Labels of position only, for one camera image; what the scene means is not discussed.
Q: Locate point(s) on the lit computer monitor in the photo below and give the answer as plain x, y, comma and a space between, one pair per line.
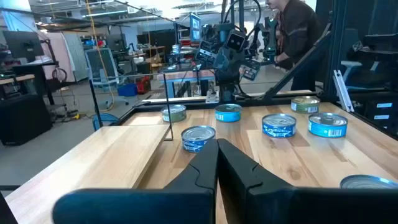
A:
195, 28

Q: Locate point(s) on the person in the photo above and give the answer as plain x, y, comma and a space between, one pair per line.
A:
298, 31

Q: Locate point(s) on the white metal bar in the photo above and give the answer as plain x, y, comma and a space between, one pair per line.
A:
342, 90

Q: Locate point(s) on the black box white labels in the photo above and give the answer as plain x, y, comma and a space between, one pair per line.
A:
384, 112

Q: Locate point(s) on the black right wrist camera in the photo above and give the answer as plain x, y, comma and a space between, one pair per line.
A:
235, 40

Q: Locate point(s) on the black standing desk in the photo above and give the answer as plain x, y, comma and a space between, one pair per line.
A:
34, 67

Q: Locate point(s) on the wooden workbench blue legs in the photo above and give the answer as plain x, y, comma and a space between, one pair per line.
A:
174, 75

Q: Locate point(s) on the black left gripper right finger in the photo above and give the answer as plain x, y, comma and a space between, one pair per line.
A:
311, 207

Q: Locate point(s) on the pink hanging cloth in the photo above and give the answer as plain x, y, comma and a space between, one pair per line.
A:
59, 53

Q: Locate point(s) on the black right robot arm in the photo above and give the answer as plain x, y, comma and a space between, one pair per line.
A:
227, 91

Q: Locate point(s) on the blue plastic stool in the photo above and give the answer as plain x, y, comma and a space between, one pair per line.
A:
105, 118

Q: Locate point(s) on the green tuna can gold lid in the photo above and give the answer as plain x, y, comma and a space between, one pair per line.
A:
305, 107

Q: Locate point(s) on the dark blue albacore tuna can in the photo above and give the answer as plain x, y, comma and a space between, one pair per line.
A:
367, 183
279, 129
196, 140

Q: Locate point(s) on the black equipment case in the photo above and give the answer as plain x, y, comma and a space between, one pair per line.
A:
25, 119

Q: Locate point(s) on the black aluminium table frame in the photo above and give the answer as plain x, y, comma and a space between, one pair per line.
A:
264, 104

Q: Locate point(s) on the grey green hanging cloth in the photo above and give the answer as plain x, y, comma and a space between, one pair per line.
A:
76, 53

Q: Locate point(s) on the green tuna can silver lid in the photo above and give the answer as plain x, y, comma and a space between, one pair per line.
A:
174, 115

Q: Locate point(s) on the white clamp bracket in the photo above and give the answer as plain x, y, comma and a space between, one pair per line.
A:
212, 96

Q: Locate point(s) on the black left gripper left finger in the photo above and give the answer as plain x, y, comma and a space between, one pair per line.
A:
140, 207

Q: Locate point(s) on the teal yellowfin tuna can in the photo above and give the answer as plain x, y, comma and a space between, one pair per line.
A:
228, 115
328, 130

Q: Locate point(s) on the black computer monitor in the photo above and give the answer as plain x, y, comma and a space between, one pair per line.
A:
23, 43

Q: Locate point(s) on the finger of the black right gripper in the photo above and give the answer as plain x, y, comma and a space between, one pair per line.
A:
235, 67
222, 59

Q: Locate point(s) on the blue plastic bin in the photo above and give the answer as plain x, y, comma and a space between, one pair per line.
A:
127, 90

